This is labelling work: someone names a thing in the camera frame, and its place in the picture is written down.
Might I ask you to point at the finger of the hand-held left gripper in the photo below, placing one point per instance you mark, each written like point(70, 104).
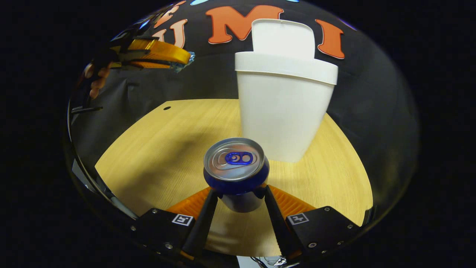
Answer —
point(160, 52)
point(141, 64)

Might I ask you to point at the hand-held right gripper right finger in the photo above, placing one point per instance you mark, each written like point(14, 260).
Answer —
point(279, 227)

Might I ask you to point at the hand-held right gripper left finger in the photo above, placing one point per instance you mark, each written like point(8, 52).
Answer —
point(202, 223)

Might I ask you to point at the paper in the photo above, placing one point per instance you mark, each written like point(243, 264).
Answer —
point(180, 67)

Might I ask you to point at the blue pop can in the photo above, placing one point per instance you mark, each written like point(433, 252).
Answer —
point(236, 186)

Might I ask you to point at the white desktop garbage bin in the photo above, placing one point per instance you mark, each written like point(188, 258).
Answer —
point(282, 111)

